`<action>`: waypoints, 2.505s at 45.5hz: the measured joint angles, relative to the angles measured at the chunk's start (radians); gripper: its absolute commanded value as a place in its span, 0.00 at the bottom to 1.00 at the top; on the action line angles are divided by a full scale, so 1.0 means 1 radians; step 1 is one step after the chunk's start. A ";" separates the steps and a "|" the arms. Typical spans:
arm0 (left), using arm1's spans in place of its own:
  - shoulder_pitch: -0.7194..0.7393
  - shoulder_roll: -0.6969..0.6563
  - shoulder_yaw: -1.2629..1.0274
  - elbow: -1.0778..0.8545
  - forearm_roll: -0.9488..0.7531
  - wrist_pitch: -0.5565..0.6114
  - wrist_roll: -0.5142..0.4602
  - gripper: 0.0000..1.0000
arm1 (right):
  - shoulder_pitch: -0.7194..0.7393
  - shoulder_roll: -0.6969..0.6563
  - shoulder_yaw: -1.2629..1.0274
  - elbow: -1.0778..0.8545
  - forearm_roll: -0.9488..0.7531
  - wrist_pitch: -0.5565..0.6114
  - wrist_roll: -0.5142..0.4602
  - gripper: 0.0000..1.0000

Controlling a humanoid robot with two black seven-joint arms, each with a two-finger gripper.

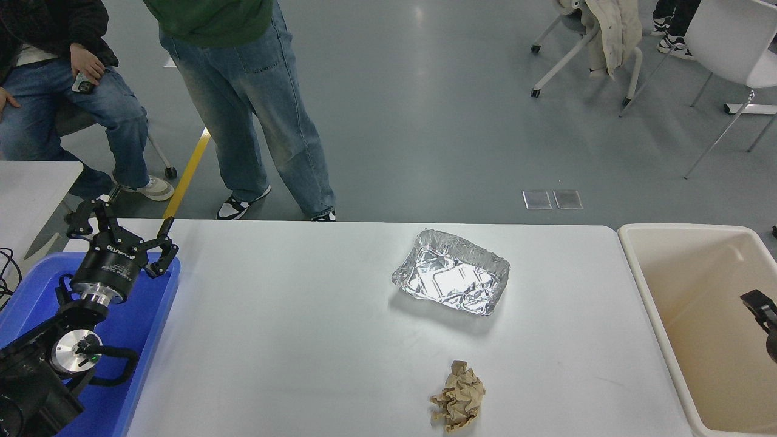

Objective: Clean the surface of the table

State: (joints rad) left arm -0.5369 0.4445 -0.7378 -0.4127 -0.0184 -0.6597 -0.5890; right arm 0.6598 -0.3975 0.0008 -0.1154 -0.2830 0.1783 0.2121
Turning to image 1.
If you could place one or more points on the blue plastic tray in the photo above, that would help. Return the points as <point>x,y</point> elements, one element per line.
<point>139,315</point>

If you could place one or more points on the white table foot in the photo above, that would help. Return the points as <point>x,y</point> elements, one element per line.
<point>753,108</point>

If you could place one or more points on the white shell chair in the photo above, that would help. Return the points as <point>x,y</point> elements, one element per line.
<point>728,36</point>

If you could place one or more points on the person's right hand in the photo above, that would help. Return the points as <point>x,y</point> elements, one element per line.
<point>7,97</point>

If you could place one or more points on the white frame chair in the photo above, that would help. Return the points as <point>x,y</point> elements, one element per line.
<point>564,59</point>

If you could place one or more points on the small white table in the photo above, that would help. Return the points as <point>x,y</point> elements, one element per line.
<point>30,194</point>

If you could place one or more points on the clear floor plate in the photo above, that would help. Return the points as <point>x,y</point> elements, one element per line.
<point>537,199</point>
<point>568,199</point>

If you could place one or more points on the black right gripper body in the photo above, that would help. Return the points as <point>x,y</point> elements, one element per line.
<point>773,349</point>

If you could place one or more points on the white smartphone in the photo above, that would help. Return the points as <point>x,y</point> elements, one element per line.
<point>83,85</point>

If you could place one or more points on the silver foil tray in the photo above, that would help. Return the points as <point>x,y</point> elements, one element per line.
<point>452,276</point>

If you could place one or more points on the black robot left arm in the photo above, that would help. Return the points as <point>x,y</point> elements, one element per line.
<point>30,394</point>

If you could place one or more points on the tan paper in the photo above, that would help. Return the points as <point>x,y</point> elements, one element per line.
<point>461,394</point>

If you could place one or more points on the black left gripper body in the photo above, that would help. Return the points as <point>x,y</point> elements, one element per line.
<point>112,267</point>

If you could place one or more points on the large pale plastic bin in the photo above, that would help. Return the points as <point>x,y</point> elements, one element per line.
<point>698,291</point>

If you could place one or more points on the beige jacket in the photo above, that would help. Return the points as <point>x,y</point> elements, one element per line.
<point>613,30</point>

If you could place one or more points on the person's left hand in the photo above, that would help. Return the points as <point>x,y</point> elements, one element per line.
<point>88,60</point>

